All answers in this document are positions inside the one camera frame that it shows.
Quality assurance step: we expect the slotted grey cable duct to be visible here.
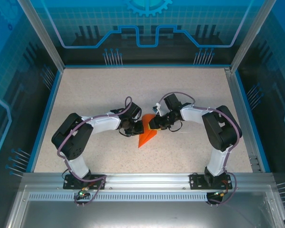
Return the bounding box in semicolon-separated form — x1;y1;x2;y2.
28;192;228;203

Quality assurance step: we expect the thin black left gripper cable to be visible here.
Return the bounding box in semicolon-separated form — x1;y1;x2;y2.
118;127;133;138

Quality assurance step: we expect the blue enclosure edge strip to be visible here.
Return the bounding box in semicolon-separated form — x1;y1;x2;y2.
234;70;271;173
28;70;64;173

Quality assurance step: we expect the orange paper sheet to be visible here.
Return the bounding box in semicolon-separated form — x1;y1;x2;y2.
137;113;158;149

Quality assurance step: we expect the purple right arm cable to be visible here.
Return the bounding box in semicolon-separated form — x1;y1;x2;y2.
158;91;243;208

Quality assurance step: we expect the grey metal panel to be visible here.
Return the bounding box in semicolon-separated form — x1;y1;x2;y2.
4;185;285;228

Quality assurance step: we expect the aluminium mounting rail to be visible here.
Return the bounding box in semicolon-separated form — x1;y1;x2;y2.
21;172;274;191

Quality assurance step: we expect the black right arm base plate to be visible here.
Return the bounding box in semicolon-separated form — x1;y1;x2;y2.
189;173;233;190

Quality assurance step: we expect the aluminium side rail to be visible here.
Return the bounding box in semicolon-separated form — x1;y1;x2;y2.
224;67;262;173

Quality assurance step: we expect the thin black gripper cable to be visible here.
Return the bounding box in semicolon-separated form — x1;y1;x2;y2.
118;127;133;138
168;119;183;133

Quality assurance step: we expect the thin black right gripper cable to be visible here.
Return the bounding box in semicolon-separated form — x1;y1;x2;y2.
168;119;183;133

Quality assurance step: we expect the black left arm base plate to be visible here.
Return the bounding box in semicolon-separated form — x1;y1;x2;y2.
63;174;107;190

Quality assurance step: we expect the aluminium frame post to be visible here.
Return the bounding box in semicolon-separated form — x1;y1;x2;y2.
229;0;278;73
17;0;65;71

